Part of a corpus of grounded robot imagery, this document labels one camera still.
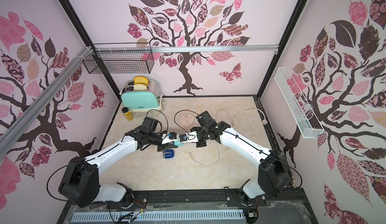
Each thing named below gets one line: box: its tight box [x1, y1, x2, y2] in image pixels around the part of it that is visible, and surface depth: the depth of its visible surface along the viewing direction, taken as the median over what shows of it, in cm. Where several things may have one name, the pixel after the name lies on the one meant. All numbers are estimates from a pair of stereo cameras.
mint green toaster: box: [119, 79, 164, 112], surface depth 106 cm
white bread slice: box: [133, 83, 148, 91], surface depth 102 cm
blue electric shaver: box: [162, 149, 175, 160], surface depth 89 cm
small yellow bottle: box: [121, 106, 134, 122], surface depth 103 cm
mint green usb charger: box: [173, 140, 184, 148], surface depth 79 cm
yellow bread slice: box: [133, 75, 150, 85], surface depth 106 cm
